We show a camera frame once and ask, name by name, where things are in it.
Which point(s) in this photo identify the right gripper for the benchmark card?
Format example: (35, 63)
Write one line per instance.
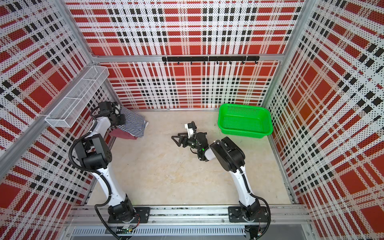
(183, 138)

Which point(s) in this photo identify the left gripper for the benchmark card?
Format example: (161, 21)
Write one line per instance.
(122, 120)

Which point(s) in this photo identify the maroon tank top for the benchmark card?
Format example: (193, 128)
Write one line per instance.
(118, 133)

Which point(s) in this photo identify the striped tank top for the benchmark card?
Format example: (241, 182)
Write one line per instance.
(135, 124)

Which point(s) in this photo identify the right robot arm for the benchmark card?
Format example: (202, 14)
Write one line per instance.
(251, 208)

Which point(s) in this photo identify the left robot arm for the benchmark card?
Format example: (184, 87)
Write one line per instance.
(91, 153)

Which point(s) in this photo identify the green plastic basket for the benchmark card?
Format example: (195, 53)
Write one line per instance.
(245, 121)

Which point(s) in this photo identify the black hook rail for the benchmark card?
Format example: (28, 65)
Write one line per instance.
(211, 59)

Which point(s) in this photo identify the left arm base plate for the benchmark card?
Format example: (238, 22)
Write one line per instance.
(142, 216)

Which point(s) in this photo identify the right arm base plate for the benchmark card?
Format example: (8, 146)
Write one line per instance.
(239, 215)

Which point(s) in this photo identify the aluminium front rail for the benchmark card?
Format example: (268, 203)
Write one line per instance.
(195, 215)

